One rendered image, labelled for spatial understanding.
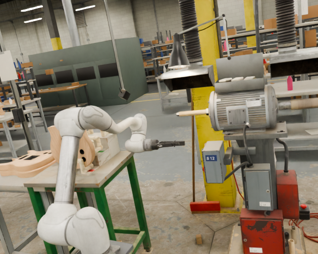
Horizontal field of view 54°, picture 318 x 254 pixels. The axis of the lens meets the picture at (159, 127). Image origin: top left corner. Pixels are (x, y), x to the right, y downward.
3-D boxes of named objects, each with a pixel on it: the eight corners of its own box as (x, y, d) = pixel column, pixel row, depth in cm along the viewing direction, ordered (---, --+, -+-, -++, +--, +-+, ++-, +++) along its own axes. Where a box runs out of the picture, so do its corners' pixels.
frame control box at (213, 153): (252, 176, 187) (249, 135, 180) (251, 193, 168) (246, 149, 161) (212, 176, 196) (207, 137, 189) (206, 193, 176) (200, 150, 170)
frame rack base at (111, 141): (120, 151, 252) (116, 131, 247) (111, 159, 238) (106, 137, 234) (92, 151, 263) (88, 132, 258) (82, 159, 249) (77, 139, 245)
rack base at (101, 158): (111, 158, 239) (109, 147, 237) (100, 167, 224) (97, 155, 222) (82, 159, 250) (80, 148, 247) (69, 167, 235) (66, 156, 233)
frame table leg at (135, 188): (152, 248, 273) (133, 154, 249) (150, 253, 268) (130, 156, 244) (146, 248, 275) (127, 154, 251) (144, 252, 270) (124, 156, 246)
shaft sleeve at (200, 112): (207, 113, 200) (206, 108, 199) (206, 115, 198) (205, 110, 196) (180, 115, 207) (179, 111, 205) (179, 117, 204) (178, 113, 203)
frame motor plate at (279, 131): (285, 125, 197) (285, 119, 196) (287, 137, 175) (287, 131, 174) (228, 128, 209) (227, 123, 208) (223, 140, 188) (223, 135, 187)
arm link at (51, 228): (63, 248, 154) (29, 244, 162) (82, 245, 168) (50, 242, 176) (80, 102, 174) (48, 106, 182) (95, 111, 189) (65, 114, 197)
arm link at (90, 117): (113, 111, 185) (94, 113, 190) (97, 99, 169) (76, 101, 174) (111, 132, 180) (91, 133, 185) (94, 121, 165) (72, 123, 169)
